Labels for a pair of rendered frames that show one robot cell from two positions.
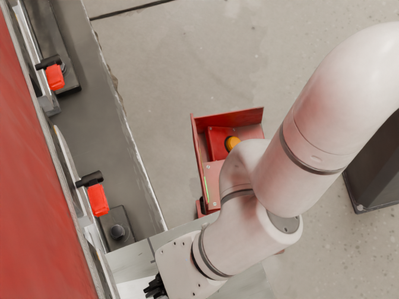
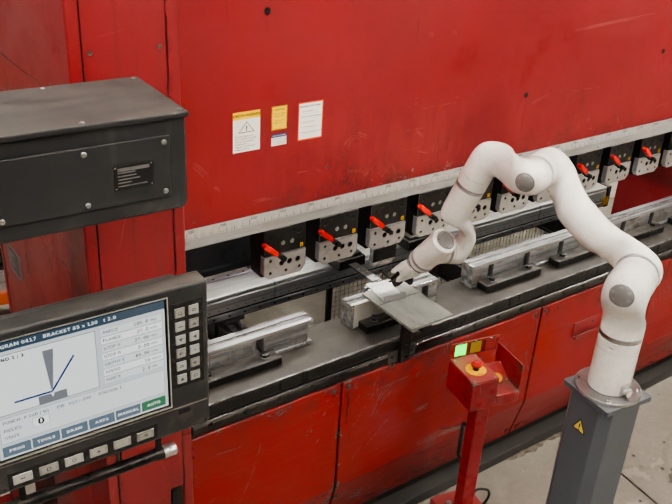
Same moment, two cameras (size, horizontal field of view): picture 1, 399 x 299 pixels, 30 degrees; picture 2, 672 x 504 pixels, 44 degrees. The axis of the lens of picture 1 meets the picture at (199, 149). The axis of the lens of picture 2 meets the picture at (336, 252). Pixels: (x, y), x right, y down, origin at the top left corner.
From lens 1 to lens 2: 2.33 m
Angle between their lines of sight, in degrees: 58
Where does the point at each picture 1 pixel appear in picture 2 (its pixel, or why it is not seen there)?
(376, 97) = (481, 148)
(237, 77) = not seen: outside the picture
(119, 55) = (553, 449)
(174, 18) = not seen: hidden behind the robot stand
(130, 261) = (405, 288)
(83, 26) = (520, 289)
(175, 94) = (544, 483)
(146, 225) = not seen: hidden behind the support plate
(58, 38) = (507, 278)
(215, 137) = (496, 365)
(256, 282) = (416, 322)
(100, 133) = (467, 301)
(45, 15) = (516, 273)
